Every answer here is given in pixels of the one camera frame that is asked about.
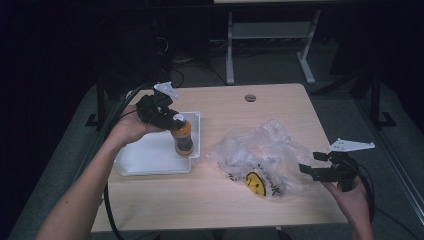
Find person's left hand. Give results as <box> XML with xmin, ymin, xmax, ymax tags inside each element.
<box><xmin>105</xmin><ymin>104</ymin><xmax>168</xmax><ymax>148</ymax></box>

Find orange drink bottle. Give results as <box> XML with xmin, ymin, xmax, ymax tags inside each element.
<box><xmin>170</xmin><ymin>113</ymin><xmax>195</xmax><ymax>157</ymax></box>

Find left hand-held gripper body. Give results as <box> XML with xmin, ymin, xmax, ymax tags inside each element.
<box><xmin>135</xmin><ymin>81</ymin><xmax>180</xmax><ymax>130</ymax></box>

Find white plastic tray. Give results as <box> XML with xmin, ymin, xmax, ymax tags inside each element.
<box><xmin>113</xmin><ymin>111</ymin><xmax>202</xmax><ymax>177</ymax></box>

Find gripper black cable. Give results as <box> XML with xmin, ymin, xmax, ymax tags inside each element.
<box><xmin>102</xmin><ymin>82</ymin><xmax>158</xmax><ymax>240</ymax></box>
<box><xmin>354</xmin><ymin>162</ymin><xmax>419</xmax><ymax>240</ymax></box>

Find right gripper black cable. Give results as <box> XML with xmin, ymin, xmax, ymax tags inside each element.
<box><xmin>354</xmin><ymin>162</ymin><xmax>419</xmax><ymax>240</ymax></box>

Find metal rail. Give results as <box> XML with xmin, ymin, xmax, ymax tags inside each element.
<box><xmin>351</xmin><ymin>98</ymin><xmax>424</xmax><ymax>218</ymax></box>
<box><xmin>44</xmin><ymin>99</ymin><xmax>126</xmax><ymax>240</ymax></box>

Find black floor cables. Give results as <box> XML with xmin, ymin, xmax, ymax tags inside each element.
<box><xmin>151</xmin><ymin>33</ymin><xmax>228</xmax><ymax>90</ymax></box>

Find clear plastic bag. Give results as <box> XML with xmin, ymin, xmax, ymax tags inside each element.
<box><xmin>207</xmin><ymin>119</ymin><xmax>322</xmax><ymax>198</ymax></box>

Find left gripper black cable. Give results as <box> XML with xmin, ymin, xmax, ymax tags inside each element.
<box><xmin>102</xmin><ymin>82</ymin><xmax>158</xmax><ymax>240</ymax></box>

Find black metal stand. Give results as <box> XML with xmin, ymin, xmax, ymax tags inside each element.
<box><xmin>84</xmin><ymin>71</ymin><xmax>108</xmax><ymax>132</ymax></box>
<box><xmin>366</xmin><ymin>68</ymin><xmax>398</xmax><ymax>130</ymax></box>

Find white metal desk frame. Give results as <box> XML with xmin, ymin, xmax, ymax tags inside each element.
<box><xmin>225</xmin><ymin>9</ymin><xmax>323</xmax><ymax>86</ymax></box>

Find person's right hand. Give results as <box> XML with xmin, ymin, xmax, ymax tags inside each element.
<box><xmin>321</xmin><ymin>175</ymin><xmax>372</xmax><ymax>225</ymax></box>

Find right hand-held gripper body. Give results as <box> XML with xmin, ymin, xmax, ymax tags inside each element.
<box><xmin>313</xmin><ymin>137</ymin><xmax>376</xmax><ymax>193</ymax></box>

